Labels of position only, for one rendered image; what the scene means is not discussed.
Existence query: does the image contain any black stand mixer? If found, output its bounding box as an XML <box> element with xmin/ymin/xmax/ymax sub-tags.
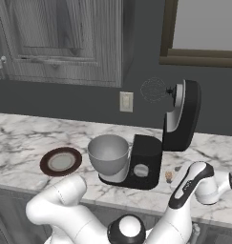
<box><xmin>97</xmin><ymin>79</ymin><xmax>202</xmax><ymax>191</ymax></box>

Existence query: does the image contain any brown window frame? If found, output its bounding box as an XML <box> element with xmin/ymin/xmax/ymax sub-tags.
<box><xmin>158</xmin><ymin>0</ymin><xmax>232</xmax><ymax>69</ymax></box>

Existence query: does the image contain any grey wooden cupboard door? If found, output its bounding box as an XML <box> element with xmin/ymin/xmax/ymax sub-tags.
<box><xmin>0</xmin><ymin>0</ymin><xmax>123</xmax><ymax>89</ymax></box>

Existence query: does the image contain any grey round mixer knob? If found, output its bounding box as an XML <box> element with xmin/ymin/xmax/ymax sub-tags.
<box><xmin>133</xmin><ymin>163</ymin><xmax>150</xmax><ymax>178</ymax></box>

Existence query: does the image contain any brown sugar cube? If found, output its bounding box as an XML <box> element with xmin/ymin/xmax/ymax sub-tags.
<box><xmin>164</xmin><ymin>171</ymin><xmax>175</xmax><ymax>184</ymax></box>

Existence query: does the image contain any grey mixer bowl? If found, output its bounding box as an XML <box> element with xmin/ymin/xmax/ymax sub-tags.
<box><xmin>87</xmin><ymin>133</ymin><xmax>131</xmax><ymax>176</ymax></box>

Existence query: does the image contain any brown rimmed plate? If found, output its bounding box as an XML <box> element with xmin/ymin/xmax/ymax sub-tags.
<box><xmin>39</xmin><ymin>146</ymin><xmax>83</xmax><ymax>177</ymax></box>

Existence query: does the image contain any wire whisk attachment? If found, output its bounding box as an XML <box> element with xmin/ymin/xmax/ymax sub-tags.
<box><xmin>139</xmin><ymin>76</ymin><xmax>175</xmax><ymax>103</ymax></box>

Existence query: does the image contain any cream wall outlet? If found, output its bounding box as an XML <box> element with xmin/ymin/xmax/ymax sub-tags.
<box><xmin>119</xmin><ymin>91</ymin><xmax>135</xmax><ymax>113</ymax></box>

